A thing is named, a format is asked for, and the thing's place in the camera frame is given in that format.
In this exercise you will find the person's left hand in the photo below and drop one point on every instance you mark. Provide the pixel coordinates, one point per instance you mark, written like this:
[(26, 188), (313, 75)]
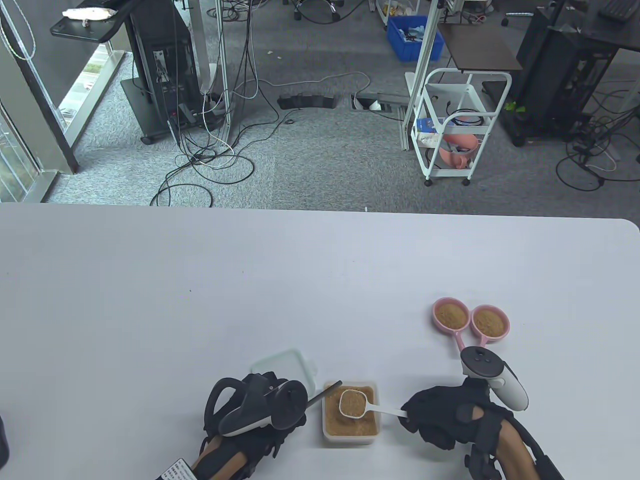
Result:
[(275, 440)]

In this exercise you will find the person's right hand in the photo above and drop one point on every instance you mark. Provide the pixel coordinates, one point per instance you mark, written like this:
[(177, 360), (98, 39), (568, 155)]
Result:
[(440, 412)]

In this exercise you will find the white plastic coffee spoon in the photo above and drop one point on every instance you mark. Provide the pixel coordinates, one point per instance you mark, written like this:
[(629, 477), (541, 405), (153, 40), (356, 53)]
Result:
[(387, 411)]

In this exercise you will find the grey disposable spoon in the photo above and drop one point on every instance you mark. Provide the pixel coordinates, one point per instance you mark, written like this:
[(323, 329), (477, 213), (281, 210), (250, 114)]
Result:
[(325, 392)]

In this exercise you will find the clear plastic sugar container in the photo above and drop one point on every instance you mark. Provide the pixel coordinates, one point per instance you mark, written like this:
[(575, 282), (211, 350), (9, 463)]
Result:
[(350, 441)]

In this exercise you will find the clear container lid green seal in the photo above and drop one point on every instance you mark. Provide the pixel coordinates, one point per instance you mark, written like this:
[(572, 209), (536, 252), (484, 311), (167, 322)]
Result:
[(285, 362)]

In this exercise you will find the scooped brown sugar granules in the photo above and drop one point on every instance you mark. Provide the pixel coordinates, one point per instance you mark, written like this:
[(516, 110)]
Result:
[(450, 316), (353, 402), (487, 322)]

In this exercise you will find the person's left forearm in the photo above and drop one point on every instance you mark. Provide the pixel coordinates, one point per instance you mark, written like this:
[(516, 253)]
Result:
[(220, 456)]

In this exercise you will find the person's right forearm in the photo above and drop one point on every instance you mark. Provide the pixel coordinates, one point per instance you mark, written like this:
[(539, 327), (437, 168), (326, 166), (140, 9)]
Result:
[(515, 450)]

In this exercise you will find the black white hand controller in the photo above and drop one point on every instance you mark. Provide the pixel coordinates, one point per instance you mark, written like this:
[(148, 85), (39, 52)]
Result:
[(290, 405), (481, 361)]

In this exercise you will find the black wrist band white label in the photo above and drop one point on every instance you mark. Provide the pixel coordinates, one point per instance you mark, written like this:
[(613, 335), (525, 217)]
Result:
[(176, 471), (550, 467)]

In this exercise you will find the pink plastic basin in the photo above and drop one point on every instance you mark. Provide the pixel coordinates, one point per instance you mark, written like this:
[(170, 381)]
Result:
[(467, 140)]

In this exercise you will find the blue white box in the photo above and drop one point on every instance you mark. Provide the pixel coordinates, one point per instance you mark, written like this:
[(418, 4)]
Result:
[(425, 125)]

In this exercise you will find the small green object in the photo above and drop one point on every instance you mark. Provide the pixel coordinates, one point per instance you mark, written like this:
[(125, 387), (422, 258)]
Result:
[(511, 106)]

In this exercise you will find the white rolling cart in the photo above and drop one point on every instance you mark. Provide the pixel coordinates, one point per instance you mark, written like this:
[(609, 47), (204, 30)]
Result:
[(455, 95)]

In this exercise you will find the grey floor socket box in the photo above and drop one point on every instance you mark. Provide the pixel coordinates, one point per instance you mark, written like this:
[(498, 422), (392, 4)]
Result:
[(380, 97)]

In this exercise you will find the black power strip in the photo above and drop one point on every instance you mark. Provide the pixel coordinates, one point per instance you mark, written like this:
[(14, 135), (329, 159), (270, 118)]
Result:
[(305, 101)]

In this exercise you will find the blue plastic bin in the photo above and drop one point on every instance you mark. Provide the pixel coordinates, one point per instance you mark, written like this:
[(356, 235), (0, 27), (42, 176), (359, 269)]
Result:
[(400, 47)]

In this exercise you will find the brown top stand table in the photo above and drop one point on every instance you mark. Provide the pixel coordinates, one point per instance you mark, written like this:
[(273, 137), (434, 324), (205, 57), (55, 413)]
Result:
[(480, 47)]

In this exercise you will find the black computer rack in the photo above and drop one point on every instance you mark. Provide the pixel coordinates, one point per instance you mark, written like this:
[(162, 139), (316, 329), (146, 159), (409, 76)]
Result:
[(550, 60)]

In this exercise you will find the black desk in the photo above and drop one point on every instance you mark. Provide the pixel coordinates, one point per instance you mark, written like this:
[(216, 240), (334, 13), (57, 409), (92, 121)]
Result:
[(615, 35)]

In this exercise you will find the office chair wheel base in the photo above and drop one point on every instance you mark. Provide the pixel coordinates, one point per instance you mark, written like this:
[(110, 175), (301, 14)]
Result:
[(330, 7)]

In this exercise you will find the black wheeled equipment stand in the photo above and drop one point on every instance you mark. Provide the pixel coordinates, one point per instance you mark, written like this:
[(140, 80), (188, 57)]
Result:
[(160, 30)]

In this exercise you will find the black keyboard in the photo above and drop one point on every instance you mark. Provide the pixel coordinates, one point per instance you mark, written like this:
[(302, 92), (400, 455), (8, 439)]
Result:
[(620, 7)]

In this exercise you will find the black tray shelf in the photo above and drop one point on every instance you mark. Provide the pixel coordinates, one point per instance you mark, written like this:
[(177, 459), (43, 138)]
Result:
[(80, 31)]

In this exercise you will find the white cloth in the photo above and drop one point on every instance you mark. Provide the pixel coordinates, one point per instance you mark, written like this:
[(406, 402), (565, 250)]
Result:
[(90, 13)]

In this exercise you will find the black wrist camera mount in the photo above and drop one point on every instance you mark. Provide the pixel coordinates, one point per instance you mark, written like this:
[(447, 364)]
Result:
[(480, 460)]

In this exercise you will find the silver metal frame post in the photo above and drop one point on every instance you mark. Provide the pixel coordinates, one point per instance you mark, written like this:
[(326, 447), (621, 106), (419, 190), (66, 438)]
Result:
[(223, 60), (422, 50)]

